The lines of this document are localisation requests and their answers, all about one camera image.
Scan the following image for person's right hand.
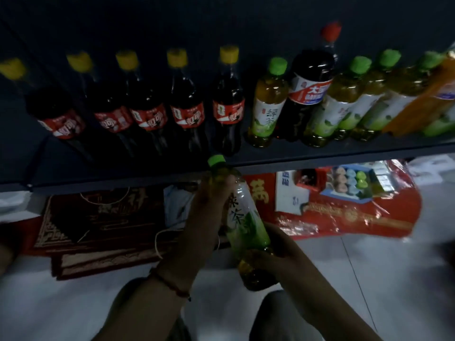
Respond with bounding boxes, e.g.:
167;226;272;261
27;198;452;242
245;224;318;299

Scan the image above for person's left hand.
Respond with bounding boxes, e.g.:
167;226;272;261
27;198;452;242
158;172;238;292

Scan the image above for green tea bottle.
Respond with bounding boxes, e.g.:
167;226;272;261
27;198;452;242
334;49;402;140
246;57;290;149
352;50;446;142
302;55;373;148
421;106;455;137
207;154;279;292

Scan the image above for person's right forearm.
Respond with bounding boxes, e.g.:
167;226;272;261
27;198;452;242
294;277;382;341

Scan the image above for person's left forearm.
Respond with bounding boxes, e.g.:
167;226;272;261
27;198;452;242
92;270;192;341

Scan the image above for white plastic packet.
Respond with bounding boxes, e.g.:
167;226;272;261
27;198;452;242
164;184;197;232

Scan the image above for yellow cap cola bottle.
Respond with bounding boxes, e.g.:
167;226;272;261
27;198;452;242
166;48;211;157
66;51;138;157
211;45;246;157
0;57;97;164
115;49;172;157

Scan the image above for dark metal shelf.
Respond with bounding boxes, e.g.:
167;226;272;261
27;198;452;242
0;0;455;196

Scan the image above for red plastic gift bag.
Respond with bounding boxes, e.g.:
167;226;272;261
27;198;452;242
245;160;423;241

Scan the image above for dark red patterned box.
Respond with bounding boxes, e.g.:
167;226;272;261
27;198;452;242
34;187;187;257
51;241;180;281

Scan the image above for large red cap cola bottle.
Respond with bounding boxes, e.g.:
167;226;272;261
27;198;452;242
275;21;342;142

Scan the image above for white boxes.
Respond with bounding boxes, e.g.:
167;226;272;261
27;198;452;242
405;153;455;186

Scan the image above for orange drink bottle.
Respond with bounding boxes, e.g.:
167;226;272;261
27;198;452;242
382;49;455;137

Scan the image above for white string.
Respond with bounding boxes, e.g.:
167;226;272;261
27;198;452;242
154;227;182;260

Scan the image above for red string bracelet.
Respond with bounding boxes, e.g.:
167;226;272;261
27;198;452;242
149;268;192;302

